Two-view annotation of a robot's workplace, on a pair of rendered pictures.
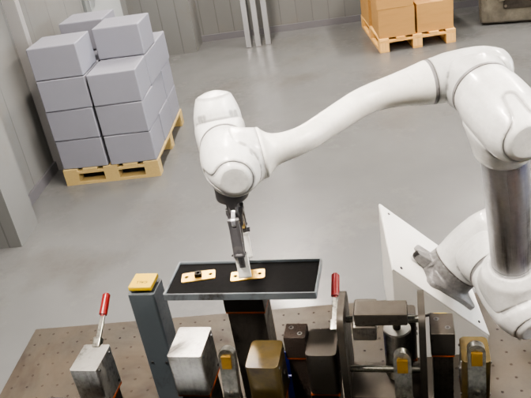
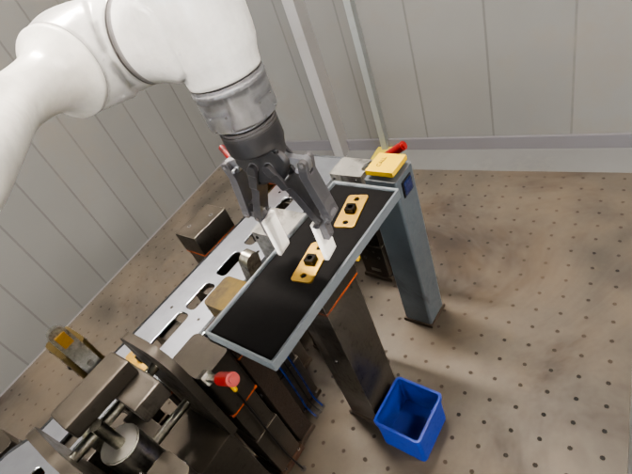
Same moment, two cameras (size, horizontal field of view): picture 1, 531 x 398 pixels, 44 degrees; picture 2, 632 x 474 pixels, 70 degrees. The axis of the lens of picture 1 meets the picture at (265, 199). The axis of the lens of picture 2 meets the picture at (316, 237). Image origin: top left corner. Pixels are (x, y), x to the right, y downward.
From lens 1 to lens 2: 1.74 m
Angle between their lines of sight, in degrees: 96
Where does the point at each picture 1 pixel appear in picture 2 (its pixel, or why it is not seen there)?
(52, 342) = (605, 192)
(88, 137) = not seen: outside the picture
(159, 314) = not seen: hidden behind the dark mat
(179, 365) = not seen: hidden behind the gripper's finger
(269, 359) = (218, 297)
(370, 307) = (99, 375)
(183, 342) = (282, 218)
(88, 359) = (348, 166)
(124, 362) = (537, 260)
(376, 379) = (186, 448)
